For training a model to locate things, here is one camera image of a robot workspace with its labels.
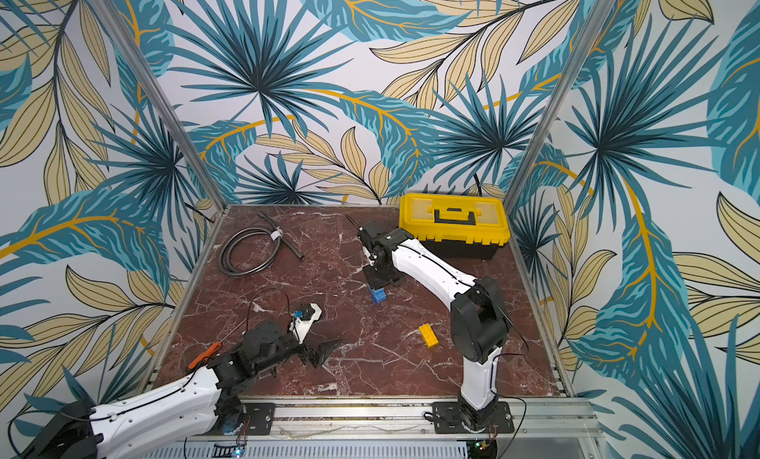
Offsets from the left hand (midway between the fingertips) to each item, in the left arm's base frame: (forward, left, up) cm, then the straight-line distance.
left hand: (329, 332), depth 78 cm
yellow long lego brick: (+3, -28, -9) cm, 29 cm away
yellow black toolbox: (+33, -37, +6) cm, 50 cm away
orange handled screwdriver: (-4, +36, -9) cm, 37 cm away
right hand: (+16, -13, +1) cm, 20 cm away
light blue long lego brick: (+14, -13, -4) cm, 19 cm away
